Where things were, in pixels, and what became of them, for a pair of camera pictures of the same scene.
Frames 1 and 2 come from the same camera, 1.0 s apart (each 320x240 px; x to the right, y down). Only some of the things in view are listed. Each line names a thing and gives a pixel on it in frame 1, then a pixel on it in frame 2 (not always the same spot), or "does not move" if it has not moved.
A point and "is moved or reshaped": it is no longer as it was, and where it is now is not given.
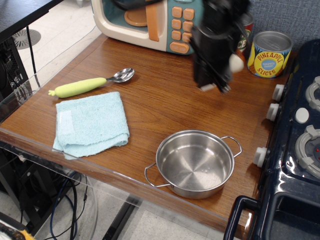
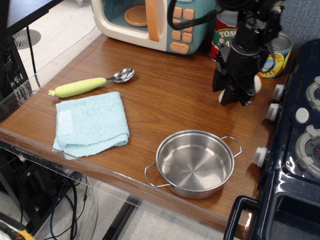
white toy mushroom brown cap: [236, 63] is moved or reshaped
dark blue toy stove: [286, 205] does not move
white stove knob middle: [272, 111] does not move
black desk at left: [15, 16] does not move
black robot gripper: [214, 41] to [236, 64]
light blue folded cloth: [89, 125] does not move
